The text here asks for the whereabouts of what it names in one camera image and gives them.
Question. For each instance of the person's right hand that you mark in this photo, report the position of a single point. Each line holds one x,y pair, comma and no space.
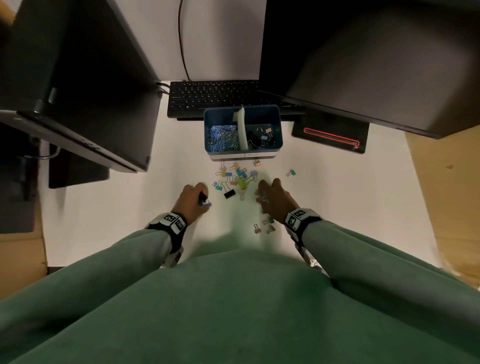
277,202

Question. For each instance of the person's left hand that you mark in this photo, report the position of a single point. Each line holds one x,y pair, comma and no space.
189,204

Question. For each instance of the person's left fingers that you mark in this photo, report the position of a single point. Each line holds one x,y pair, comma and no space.
198,189

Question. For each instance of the person's right fingers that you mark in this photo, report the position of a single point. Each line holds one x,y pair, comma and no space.
267,189

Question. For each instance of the small purple binder clip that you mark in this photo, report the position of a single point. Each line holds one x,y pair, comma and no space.
206,204

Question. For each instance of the person's right forearm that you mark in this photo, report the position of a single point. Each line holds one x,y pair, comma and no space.
375,262

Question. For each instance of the person's left forearm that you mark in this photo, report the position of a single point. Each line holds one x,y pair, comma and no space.
93,277

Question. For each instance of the scatter of coloured binder clips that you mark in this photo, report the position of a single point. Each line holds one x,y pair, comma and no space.
240,180

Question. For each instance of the large black binder clip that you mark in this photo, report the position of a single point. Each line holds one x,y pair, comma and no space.
229,194

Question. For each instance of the left wrist tracker band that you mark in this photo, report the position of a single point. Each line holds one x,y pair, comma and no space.
172,223

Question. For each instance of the wrist tracker band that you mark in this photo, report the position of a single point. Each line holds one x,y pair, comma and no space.
300,219
172,223

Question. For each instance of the right wrist tracker band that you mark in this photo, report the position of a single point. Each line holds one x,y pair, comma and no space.
300,219

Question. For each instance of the heap of dark binder clips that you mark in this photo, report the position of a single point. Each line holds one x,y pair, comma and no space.
260,137

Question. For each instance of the pile of metallic paper clips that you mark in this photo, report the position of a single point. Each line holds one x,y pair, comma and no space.
223,138

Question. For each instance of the blue desk organizer box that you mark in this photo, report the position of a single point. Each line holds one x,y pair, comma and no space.
242,131

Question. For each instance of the black stand base red stripe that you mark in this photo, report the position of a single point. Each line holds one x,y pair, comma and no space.
330,133

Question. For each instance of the black keyboard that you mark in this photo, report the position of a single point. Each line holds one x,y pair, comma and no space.
213,95

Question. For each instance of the person's green sweater torso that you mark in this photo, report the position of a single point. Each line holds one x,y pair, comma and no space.
240,311

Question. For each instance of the large black monitor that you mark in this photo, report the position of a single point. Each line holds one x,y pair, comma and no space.
78,86
371,63

